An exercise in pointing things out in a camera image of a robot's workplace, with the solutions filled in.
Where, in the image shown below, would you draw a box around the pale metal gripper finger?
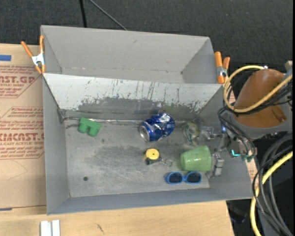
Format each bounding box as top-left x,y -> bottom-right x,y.
206,153 -> 224,178
202,127 -> 223,140

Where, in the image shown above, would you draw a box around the clear glass ball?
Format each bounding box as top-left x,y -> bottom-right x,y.
182,121 -> 201,145

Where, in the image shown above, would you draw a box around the green plastic cup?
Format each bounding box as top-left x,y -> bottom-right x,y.
179,145 -> 213,172

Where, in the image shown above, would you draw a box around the blue sunglasses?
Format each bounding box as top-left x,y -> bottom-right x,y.
164,171 -> 203,185

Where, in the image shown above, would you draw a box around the crushed blue drink can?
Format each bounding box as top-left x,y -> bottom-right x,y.
138,112 -> 176,143

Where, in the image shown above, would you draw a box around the yellow tape measure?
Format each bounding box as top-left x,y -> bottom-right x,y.
143,147 -> 173,167

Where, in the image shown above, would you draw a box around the grey metal bin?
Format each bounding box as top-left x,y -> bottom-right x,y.
40,25 -> 254,215

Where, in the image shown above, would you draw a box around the green toy block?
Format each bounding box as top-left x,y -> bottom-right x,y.
77,117 -> 102,138

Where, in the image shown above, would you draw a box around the brown cardboard board red print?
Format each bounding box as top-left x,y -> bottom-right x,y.
0,43 -> 48,211

